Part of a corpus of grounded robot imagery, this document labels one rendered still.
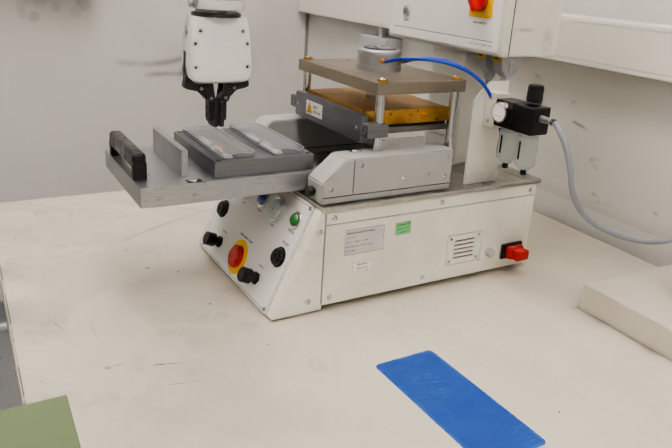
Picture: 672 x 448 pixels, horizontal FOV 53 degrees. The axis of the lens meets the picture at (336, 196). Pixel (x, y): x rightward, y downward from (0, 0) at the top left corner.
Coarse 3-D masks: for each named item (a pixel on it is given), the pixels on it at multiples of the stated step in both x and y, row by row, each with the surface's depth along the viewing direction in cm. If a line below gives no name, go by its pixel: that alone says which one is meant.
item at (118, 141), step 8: (112, 136) 105; (120, 136) 104; (112, 144) 105; (120, 144) 101; (128, 144) 99; (112, 152) 107; (120, 152) 101; (128, 152) 97; (136, 152) 96; (128, 160) 97; (136, 160) 95; (144, 160) 96; (136, 168) 96; (144, 168) 96; (136, 176) 96; (144, 176) 97
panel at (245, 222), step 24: (288, 192) 111; (216, 216) 128; (240, 216) 121; (264, 216) 114; (288, 216) 109; (240, 240) 118; (264, 240) 112; (288, 240) 107; (240, 264) 115; (264, 264) 110; (288, 264) 105; (264, 288) 108; (264, 312) 106
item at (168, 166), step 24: (168, 144) 103; (120, 168) 102; (168, 168) 103; (192, 168) 104; (144, 192) 94; (168, 192) 95; (192, 192) 97; (216, 192) 99; (240, 192) 101; (264, 192) 103
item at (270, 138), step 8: (240, 128) 116; (248, 128) 116; (256, 128) 117; (264, 128) 117; (256, 136) 111; (264, 136) 112; (272, 136) 112; (280, 136) 112; (264, 144) 107; (272, 144) 107; (280, 144) 107; (288, 144) 108; (296, 144) 108
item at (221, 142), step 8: (192, 128) 114; (200, 128) 114; (208, 128) 114; (216, 128) 115; (200, 136) 109; (208, 136) 109; (216, 136) 110; (224, 136) 110; (208, 144) 104; (216, 144) 105; (224, 144) 105; (232, 144) 105; (240, 144) 106; (224, 152) 101; (232, 152) 101; (240, 152) 101
